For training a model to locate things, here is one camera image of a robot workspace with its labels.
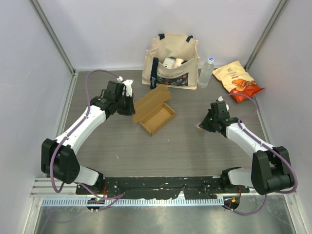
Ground brown cardboard box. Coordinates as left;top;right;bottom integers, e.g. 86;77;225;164
133;85;176;136

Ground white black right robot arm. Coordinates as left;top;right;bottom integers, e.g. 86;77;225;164
199;101;296;195

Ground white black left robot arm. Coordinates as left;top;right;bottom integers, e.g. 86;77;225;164
41;78;135;195

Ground cassava chips bag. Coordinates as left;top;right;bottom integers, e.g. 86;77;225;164
213;60;264;102

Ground clear plastic water bottle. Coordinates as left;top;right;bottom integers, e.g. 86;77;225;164
197;57;214;88

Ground beige canvas tote bag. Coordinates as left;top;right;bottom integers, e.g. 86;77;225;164
142;33;200;90

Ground white items inside bag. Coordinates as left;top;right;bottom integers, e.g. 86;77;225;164
162;57;186;69

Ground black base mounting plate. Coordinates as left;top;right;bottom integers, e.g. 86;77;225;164
87;176;250;200

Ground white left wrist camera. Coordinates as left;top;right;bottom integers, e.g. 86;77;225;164
117;76;134;97

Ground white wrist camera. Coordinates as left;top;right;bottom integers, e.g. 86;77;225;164
217;96;229;111
117;76;134;97

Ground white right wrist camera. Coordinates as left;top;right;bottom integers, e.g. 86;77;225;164
217;96;229;111

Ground white slotted cable duct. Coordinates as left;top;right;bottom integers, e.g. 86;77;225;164
41;197;224;207

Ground aluminium frame post left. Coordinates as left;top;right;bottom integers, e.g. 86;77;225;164
29;0;76;75

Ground aluminium frame post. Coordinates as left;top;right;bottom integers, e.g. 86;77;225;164
244;0;290;72
29;0;76;75

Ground aluminium front rail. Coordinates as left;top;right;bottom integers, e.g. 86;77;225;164
30;177;298;198

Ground aluminium frame post right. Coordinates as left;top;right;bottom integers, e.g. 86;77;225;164
244;0;290;72

